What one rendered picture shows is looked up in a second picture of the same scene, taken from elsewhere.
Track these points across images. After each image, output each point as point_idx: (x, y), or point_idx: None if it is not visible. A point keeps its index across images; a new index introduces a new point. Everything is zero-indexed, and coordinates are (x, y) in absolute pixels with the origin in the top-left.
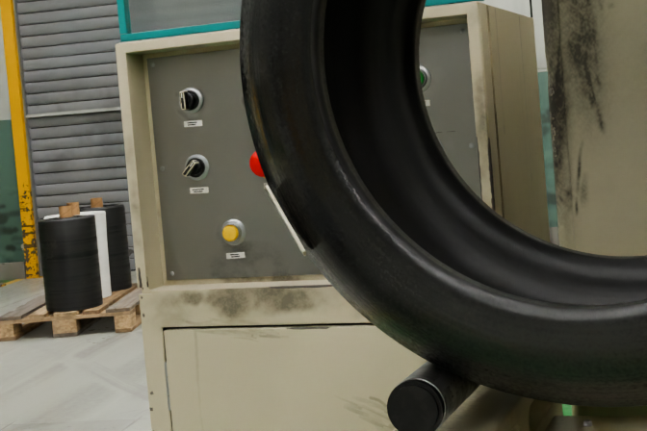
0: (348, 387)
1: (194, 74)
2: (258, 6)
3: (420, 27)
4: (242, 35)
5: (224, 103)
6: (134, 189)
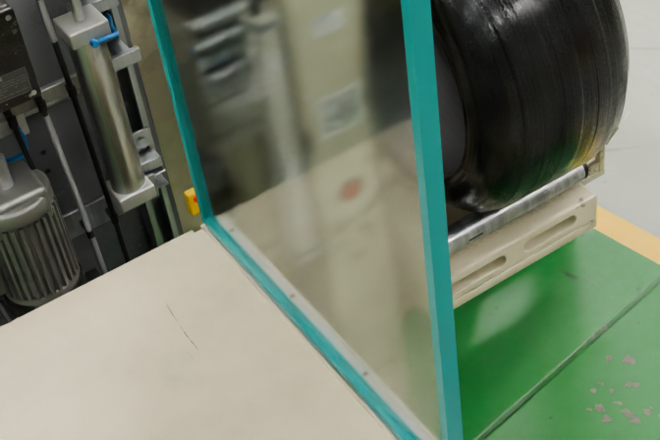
0: None
1: None
2: (628, 41)
3: (463, 106)
4: (627, 66)
5: None
6: None
